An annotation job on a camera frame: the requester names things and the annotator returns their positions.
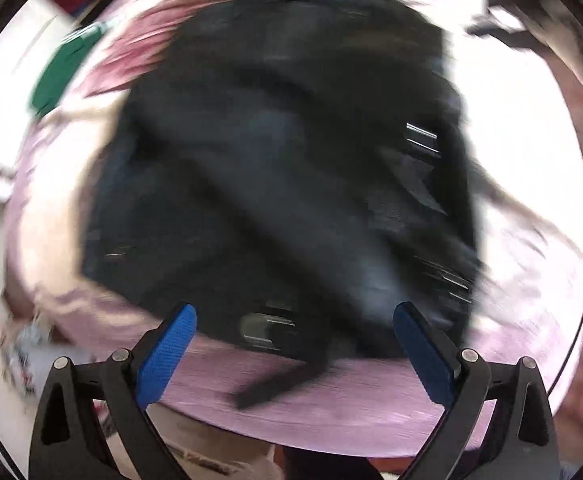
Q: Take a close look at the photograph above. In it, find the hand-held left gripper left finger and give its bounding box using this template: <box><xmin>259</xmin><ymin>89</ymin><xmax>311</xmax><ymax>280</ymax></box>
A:
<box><xmin>28</xmin><ymin>303</ymin><xmax>198</xmax><ymax>480</ymax></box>

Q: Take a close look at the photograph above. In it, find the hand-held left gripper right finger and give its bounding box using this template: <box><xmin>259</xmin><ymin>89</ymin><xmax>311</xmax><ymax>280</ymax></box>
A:
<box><xmin>393</xmin><ymin>301</ymin><xmax>559</xmax><ymax>480</ymax></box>

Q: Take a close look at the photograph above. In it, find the black backpack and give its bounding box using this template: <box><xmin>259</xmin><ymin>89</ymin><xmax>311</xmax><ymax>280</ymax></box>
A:
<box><xmin>78</xmin><ymin>0</ymin><xmax>487</xmax><ymax>408</ymax></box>

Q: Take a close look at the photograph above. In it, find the pink patterned bed sheet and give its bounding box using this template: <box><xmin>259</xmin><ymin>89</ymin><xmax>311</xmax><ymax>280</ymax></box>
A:
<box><xmin>1</xmin><ymin>0</ymin><xmax>583</xmax><ymax>461</ymax></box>

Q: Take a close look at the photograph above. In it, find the green cloth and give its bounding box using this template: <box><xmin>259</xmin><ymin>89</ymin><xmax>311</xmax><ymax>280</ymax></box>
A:
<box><xmin>30</xmin><ymin>22</ymin><xmax>103</xmax><ymax>120</ymax></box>

